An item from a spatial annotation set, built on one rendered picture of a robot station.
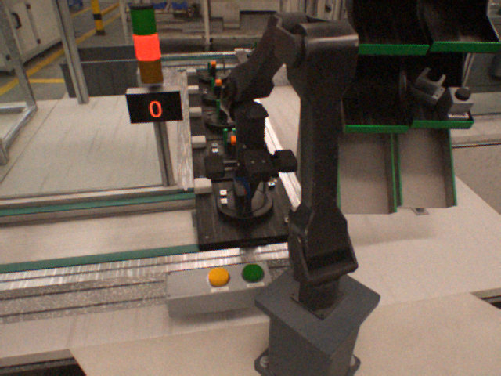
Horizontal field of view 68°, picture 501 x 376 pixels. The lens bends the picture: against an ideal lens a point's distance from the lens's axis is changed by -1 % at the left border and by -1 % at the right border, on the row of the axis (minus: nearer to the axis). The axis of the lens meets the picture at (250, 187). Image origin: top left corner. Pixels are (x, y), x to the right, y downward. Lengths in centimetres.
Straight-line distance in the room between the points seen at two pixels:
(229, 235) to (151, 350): 28
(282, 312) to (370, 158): 49
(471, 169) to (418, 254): 90
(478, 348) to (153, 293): 67
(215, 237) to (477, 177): 137
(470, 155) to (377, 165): 93
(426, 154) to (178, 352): 73
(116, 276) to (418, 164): 74
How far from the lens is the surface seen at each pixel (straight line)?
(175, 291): 77
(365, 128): 82
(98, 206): 105
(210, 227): 88
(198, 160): 114
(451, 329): 92
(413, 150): 101
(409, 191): 98
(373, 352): 83
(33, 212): 110
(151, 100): 89
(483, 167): 192
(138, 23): 85
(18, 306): 93
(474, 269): 108
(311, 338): 58
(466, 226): 121
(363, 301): 64
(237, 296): 77
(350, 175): 93
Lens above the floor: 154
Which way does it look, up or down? 34 degrees down
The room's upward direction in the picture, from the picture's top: straight up
